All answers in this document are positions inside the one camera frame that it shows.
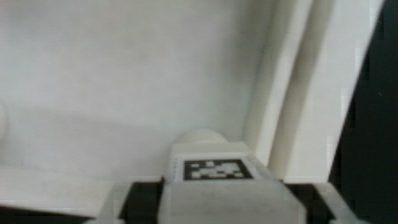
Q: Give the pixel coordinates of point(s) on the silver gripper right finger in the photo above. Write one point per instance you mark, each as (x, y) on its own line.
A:
(345, 216)

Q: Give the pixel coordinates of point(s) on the white table leg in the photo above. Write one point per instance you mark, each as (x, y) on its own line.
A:
(221, 189)

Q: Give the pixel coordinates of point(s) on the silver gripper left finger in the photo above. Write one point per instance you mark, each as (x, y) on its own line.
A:
(109, 203)

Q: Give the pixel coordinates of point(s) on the white square table top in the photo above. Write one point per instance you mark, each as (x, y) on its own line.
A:
(128, 69)

